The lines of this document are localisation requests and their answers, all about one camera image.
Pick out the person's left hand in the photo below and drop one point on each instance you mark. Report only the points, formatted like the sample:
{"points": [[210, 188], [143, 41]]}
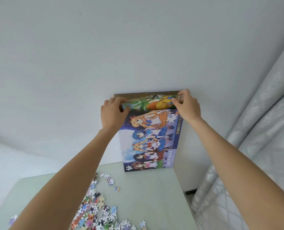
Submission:
{"points": [[112, 117]]}

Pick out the person's right hand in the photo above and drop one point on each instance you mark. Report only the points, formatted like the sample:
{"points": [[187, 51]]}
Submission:
{"points": [[189, 107]]}

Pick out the dinosaur picture sheet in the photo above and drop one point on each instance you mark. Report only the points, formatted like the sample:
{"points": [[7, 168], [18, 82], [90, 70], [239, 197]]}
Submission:
{"points": [[151, 104]]}

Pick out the cartoon print puzzle box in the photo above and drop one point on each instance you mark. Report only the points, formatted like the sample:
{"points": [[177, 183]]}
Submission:
{"points": [[149, 146]]}

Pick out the pile of puzzle pieces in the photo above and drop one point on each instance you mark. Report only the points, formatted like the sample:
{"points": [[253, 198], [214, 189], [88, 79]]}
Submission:
{"points": [[94, 208]]}

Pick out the person's left forearm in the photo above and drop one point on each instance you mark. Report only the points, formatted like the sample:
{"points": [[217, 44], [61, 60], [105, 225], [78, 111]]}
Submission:
{"points": [[67, 179]]}

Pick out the person's right forearm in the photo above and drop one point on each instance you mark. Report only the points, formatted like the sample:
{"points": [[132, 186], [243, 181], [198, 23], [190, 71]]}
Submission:
{"points": [[240, 174]]}

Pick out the grey patterned curtain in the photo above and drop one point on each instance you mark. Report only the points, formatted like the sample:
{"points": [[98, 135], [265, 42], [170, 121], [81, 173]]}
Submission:
{"points": [[264, 141]]}

